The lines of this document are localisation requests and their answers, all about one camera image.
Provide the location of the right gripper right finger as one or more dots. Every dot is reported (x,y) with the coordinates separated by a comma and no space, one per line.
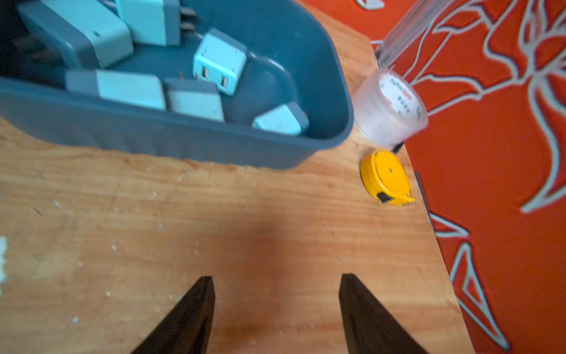
(368,326)

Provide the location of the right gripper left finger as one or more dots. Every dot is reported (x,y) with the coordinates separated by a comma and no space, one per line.
(187,327)

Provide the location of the blue plug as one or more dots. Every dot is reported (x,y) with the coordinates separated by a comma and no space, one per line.
(220,59)
(135,89)
(199,99)
(86,34)
(155,22)
(287,119)

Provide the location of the dark blue storage box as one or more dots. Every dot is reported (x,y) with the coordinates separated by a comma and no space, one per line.
(291,59)

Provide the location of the yellow tape measure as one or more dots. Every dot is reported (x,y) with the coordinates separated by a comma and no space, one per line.
(385,178)

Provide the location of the clear tape roll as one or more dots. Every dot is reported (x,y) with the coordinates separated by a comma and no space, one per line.
(387,109)

